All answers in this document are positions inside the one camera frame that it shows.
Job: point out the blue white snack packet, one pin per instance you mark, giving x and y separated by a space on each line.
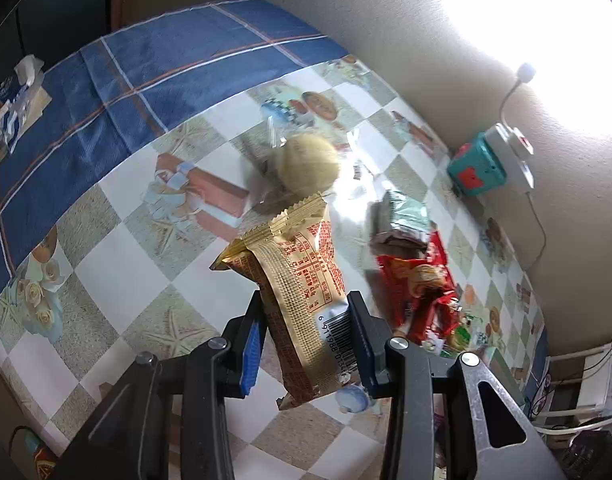
10 110

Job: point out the teal toy box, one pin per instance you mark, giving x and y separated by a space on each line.
478 172

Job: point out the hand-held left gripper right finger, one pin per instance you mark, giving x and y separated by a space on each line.
361 340

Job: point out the white metal rack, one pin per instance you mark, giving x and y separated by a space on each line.
593 395

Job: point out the silver green snack packet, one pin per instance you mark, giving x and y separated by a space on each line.
401 220

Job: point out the white power strip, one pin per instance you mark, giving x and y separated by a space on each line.
518 160

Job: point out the red floral cloth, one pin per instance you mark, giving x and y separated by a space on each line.
41 457

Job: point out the teal cardboard box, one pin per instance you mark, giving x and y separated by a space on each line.
506 375

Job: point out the round pastry in clear wrapper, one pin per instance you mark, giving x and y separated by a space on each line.
308 162

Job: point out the tan snack packet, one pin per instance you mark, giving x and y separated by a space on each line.
296 290

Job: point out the black appliance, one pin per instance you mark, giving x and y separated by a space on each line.
35 0

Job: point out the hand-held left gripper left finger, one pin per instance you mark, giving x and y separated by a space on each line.
251 355

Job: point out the large red snack packet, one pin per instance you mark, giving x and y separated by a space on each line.
416 285

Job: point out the white plug-in lamp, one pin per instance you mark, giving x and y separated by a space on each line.
526 72

